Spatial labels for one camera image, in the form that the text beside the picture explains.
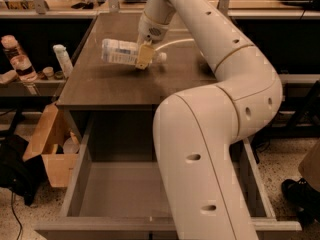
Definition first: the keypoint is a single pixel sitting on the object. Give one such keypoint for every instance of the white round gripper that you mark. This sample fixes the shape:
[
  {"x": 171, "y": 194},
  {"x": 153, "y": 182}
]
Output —
[{"x": 150, "y": 30}]

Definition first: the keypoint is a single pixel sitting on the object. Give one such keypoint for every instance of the clear plastic water bottle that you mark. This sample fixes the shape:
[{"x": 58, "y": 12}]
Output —
[{"x": 125, "y": 52}]

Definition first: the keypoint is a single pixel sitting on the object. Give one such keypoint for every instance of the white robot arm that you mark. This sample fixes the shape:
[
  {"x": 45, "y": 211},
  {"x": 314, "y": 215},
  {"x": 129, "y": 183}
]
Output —
[{"x": 194, "y": 128}]

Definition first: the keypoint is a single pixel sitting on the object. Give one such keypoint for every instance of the grey cabinet with drawer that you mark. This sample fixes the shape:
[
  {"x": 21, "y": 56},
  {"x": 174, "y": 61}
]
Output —
[{"x": 122, "y": 99}]

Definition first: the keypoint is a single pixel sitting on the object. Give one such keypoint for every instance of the white spray bottle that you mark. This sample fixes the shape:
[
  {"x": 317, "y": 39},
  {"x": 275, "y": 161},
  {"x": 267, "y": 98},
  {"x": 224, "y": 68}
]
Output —
[{"x": 63, "y": 59}]

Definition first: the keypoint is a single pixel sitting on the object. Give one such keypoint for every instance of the brown drink bottle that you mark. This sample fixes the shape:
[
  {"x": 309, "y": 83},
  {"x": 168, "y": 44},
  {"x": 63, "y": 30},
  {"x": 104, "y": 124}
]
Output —
[{"x": 18, "y": 59}]

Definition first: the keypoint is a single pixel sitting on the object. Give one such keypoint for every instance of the open grey top drawer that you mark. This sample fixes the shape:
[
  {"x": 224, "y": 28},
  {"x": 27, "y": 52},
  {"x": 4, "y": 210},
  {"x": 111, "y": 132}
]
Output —
[{"x": 116, "y": 192}]

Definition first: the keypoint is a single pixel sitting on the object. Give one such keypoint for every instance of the small round jar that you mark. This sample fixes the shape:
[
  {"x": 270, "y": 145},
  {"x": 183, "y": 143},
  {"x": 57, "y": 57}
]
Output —
[{"x": 49, "y": 73}]

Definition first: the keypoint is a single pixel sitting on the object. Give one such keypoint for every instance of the cardboard box on floor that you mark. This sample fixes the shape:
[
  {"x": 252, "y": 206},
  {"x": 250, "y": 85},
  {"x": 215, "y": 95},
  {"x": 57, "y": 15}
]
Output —
[{"x": 52, "y": 142}]

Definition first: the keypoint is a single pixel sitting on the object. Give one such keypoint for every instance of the black bag on floor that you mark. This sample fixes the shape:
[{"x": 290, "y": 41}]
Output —
[{"x": 21, "y": 177}]

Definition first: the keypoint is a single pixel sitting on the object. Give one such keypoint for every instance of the black shoe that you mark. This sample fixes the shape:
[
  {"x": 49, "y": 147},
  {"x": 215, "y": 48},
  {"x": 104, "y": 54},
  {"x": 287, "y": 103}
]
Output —
[{"x": 305, "y": 198}]

